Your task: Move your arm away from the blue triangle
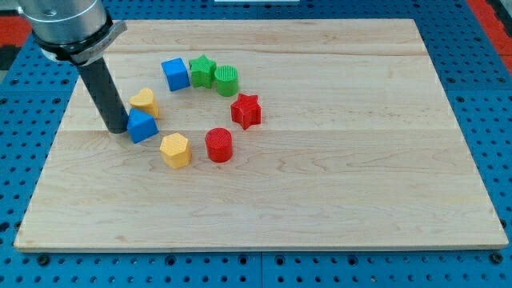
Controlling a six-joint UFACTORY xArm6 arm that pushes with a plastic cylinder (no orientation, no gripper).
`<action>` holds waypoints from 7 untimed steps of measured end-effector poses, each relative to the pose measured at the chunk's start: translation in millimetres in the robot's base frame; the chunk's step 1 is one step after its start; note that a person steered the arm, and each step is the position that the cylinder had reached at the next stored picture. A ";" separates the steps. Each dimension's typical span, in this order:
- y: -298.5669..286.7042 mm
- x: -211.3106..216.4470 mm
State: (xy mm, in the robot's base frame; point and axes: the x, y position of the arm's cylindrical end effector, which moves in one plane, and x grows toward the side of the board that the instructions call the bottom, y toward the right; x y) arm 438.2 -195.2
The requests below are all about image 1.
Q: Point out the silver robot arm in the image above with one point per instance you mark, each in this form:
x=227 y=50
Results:
x=77 y=31

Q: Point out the blue triangle block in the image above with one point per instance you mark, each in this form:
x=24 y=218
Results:
x=141 y=125

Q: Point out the wooden board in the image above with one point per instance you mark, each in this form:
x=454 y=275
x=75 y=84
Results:
x=358 y=149

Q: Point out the red star block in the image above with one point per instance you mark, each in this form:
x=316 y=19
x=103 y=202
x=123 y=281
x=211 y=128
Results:
x=246 y=111

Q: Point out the red cylinder block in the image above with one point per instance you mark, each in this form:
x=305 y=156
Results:
x=219 y=145

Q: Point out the green cylinder block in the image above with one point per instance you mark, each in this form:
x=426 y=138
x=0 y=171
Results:
x=226 y=78

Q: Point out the yellow hexagon block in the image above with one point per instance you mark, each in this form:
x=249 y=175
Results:
x=176 y=150

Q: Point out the green star block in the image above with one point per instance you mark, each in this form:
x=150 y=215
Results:
x=202 y=72

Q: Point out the blue cube block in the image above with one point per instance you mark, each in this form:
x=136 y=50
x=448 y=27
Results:
x=176 y=74

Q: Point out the yellow heart block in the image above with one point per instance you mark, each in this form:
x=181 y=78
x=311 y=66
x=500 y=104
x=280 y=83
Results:
x=145 y=101

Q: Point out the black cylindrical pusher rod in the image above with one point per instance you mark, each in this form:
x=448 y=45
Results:
x=100 y=85

